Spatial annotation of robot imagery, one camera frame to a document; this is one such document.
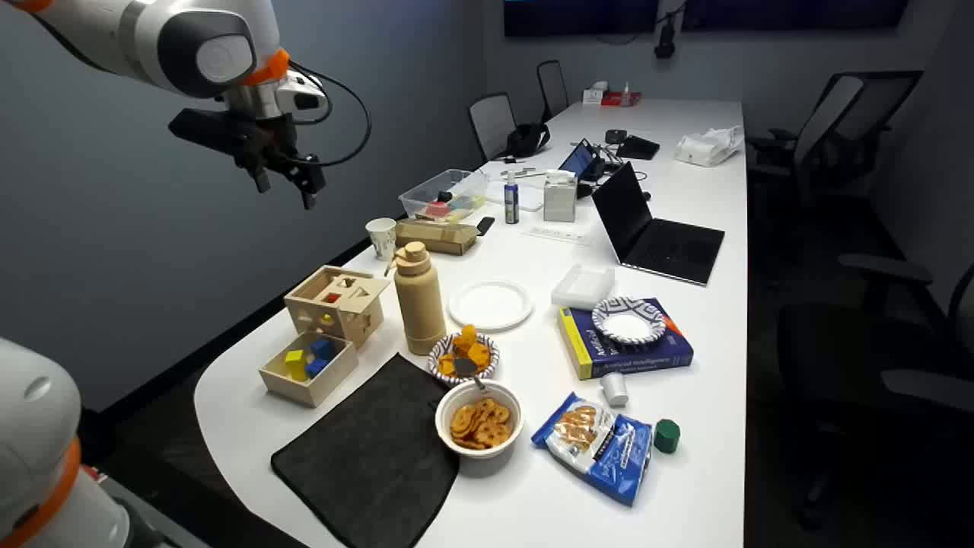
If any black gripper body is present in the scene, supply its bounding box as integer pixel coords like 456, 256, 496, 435
163, 102, 312, 175

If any wooden shape sorter box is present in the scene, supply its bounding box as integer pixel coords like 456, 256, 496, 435
280, 261, 394, 351

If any tan wooden block box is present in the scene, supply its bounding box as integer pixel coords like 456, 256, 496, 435
394, 217, 481, 260

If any open wooden tray box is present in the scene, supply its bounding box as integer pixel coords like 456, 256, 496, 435
260, 333, 360, 411

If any white carton box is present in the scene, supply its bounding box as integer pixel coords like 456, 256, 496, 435
542, 168, 582, 226

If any paper cup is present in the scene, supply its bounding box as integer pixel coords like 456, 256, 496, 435
363, 214, 402, 261

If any clear plastic bin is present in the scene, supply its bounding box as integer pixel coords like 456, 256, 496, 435
396, 164, 490, 221

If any tan thermos bottle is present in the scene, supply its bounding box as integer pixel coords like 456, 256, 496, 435
389, 236, 451, 358

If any grey office chair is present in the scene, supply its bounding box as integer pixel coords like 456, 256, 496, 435
467, 92, 520, 164
532, 58, 571, 123

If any plain white plate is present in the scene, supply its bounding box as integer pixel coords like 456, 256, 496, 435
443, 276, 535, 336

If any black bag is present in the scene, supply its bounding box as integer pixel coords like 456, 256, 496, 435
501, 123, 553, 160

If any patterned bowl with fruit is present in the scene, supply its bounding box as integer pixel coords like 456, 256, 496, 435
422, 323, 501, 382

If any dark spoon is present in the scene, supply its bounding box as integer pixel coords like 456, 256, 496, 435
454, 354, 490, 396

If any tablet with blue screen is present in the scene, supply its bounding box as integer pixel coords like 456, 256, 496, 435
558, 138, 608, 182

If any black cloth mat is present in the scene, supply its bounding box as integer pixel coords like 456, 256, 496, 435
268, 351, 467, 548

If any white plastic food container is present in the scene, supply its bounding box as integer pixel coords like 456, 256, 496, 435
547, 261, 618, 312

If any white bowl with chips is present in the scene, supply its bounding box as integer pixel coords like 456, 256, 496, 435
433, 378, 527, 462

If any black pouch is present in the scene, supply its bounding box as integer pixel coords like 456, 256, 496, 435
604, 129, 665, 160

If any black laptop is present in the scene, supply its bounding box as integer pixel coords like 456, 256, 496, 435
592, 160, 727, 286

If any blue and yellow book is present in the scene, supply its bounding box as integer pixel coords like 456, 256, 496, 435
553, 295, 698, 382

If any small white container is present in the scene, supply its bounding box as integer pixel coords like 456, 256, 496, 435
601, 372, 634, 411

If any blue snack bag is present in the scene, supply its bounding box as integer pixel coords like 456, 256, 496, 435
531, 389, 658, 509

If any white plastic bag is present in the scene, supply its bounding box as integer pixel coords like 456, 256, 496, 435
673, 123, 745, 171

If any small green cap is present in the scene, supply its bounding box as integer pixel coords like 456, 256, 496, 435
650, 416, 685, 455

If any office chair with mesh back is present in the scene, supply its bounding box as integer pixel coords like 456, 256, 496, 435
748, 68, 926, 221

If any black office chair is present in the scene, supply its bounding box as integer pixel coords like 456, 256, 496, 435
779, 251, 974, 529

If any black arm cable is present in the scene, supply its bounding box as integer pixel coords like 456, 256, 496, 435
285, 60, 373, 171

